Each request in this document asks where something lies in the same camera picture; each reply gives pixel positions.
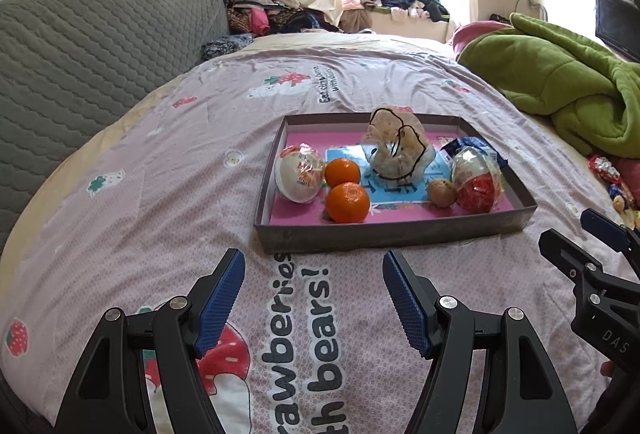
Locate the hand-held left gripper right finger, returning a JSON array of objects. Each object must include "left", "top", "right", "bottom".
[{"left": 382, "top": 250, "right": 573, "bottom": 434}]

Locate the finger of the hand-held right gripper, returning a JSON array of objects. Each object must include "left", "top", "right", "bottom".
[
  {"left": 580, "top": 208, "right": 640, "bottom": 275},
  {"left": 538, "top": 228, "right": 608, "bottom": 302}
]

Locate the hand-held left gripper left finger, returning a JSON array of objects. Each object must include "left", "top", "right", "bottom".
[{"left": 56, "top": 248, "right": 247, "bottom": 434}]

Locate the grey cardboard box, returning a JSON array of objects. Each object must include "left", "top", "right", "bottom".
[{"left": 253, "top": 113, "right": 538, "bottom": 255}]

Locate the red toy egg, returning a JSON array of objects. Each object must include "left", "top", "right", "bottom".
[{"left": 450, "top": 146, "right": 502, "bottom": 215}]

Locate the orange tangerine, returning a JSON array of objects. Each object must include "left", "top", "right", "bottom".
[
  {"left": 325, "top": 158, "right": 362, "bottom": 189},
  {"left": 326, "top": 182, "right": 371, "bottom": 223}
]

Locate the brown walnut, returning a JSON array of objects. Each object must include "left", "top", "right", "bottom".
[{"left": 427, "top": 179, "right": 458, "bottom": 208}]

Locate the white toy egg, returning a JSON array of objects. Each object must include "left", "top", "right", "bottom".
[{"left": 274, "top": 144, "right": 327, "bottom": 205}]

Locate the blue snack packet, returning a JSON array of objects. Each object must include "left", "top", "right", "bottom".
[{"left": 439, "top": 136, "right": 509, "bottom": 169}]

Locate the beige black-trimmed scrunchie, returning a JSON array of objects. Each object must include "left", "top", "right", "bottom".
[{"left": 361, "top": 106, "right": 438, "bottom": 187}]

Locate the small toy figure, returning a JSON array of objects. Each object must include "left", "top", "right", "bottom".
[{"left": 607, "top": 184, "right": 638, "bottom": 215}]

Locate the red white candy wrapper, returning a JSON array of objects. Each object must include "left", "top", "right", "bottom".
[{"left": 587, "top": 155, "right": 623, "bottom": 187}]

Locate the pink blanket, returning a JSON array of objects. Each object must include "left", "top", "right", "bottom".
[{"left": 612, "top": 156, "right": 640, "bottom": 195}]

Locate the pink workbook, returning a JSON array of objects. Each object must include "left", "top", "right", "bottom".
[{"left": 272, "top": 121, "right": 521, "bottom": 225}]

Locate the pink strawberry bear bedsheet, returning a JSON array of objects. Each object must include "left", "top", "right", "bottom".
[{"left": 0, "top": 31, "right": 640, "bottom": 434}]

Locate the green fleece blanket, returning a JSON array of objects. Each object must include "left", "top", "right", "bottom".
[{"left": 457, "top": 12, "right": 640, "bottom": 159}]

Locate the black television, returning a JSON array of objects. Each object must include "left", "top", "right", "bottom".
[{"left": 595, "top": 0, "right": 640, "bottom": 63}]

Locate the pink pillow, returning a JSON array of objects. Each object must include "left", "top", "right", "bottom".
[{"left": 450, "top": 20, "right": 511, "bottom": 60}]

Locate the white electric fan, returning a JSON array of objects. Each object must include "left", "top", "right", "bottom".
[{"left": 515, "top": 0, "right": 548, "bottom": 18}]

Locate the dark floral cloth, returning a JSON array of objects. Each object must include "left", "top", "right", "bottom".
[{"left": 201, "top": 34, "right": 255, "bottom": 60}]

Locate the grey quilted headboard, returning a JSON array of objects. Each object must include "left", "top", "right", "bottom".
[{"left": 0, "top": 0, "right": 231, "bottom": 255}]

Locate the beige window bench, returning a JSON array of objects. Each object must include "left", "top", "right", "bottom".
[{"left": 342, "top": 8, "right": 463, "bottom": 42}]

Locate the pile of mixed clothes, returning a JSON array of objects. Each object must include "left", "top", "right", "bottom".
[{"left": 222, "top": 0, "right": 346, "bottom": 37}]

